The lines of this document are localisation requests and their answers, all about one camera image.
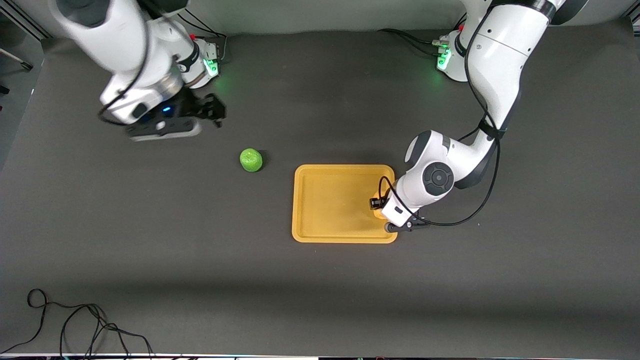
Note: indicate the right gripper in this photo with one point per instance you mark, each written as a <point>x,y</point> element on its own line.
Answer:
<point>196,107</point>

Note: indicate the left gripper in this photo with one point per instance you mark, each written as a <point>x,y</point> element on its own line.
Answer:
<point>376,203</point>

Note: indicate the yellow potato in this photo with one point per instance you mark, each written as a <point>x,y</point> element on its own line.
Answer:
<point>378,213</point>

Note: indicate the green apple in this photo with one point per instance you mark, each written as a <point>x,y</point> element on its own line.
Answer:
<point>251,160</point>

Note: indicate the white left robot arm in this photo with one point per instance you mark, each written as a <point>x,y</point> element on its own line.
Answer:
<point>500,60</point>

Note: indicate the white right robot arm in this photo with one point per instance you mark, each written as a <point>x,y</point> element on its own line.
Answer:
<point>115,40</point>

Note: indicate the yellow plastic tray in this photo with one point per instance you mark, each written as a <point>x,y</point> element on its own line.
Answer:
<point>335,205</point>

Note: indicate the dark grey table mat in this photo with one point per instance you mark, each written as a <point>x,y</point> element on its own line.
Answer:
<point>320,300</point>

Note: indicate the thin metal rod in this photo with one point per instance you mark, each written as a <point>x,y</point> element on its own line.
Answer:
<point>17,59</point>

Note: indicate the aluminium frame rail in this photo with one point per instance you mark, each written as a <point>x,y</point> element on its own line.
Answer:
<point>30,25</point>

